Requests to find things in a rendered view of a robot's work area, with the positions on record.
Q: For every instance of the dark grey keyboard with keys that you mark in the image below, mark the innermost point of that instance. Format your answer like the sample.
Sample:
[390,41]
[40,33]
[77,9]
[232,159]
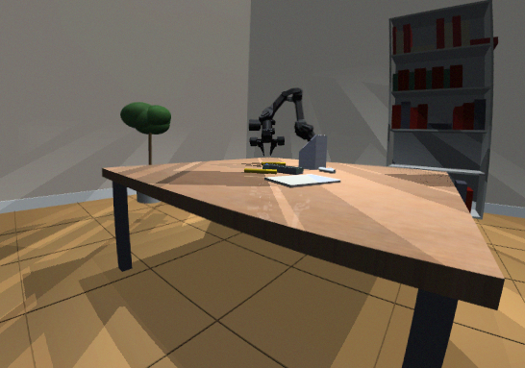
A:
[284,169]

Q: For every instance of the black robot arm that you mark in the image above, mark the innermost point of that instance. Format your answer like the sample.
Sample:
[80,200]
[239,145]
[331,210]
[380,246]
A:
[302,129]

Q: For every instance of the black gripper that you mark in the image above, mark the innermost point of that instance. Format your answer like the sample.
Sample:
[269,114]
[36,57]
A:
[280,141]

